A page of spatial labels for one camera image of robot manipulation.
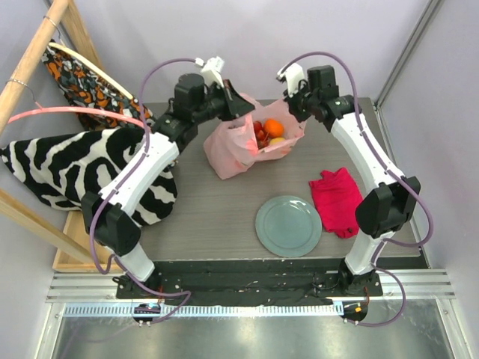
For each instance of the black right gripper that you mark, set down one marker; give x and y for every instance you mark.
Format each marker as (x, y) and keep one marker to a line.
(296, 103)

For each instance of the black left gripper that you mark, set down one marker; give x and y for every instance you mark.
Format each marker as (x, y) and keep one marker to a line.
(236, 106)

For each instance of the fake orange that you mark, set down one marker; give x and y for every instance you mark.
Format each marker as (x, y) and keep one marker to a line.
(273, 128)

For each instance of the pink plastic bag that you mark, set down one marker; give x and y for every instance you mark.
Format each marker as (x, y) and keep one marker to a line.
(232, 148)

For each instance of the fake yellow pear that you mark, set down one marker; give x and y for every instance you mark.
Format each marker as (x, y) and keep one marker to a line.
(276, 141)

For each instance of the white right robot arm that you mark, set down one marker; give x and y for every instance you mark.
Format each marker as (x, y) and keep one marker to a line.
(390, 198)

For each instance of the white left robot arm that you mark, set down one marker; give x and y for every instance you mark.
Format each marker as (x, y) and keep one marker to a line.
(108, 215)

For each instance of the red folded cloth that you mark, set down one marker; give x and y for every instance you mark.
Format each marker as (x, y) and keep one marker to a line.
(336, 197)

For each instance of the pink clothes hanger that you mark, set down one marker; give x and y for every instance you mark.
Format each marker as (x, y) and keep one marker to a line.
(76, 110)

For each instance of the light green plate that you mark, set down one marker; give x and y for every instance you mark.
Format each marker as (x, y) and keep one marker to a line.
(288, 226)

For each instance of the orange camouflage pattern cloth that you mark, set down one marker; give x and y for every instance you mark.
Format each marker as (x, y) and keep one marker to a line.
(84, 84)

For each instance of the zebra pattern cloth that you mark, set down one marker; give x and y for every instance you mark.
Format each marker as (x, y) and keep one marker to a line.
(60, 170)

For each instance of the wooden clothes rack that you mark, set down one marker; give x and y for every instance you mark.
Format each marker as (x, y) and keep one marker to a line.
(72, 256)

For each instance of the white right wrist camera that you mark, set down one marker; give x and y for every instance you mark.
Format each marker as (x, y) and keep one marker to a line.
(291, 76)

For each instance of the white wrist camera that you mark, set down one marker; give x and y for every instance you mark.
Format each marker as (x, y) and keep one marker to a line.
(211, 70)
(291, 76)

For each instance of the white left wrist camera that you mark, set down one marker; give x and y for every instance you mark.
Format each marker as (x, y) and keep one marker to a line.
(211, 70)

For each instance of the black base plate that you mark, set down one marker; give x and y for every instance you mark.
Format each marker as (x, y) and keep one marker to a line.
(253, 283)

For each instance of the aluminium frame rail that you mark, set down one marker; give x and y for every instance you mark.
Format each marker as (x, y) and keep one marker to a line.
(94, 295)

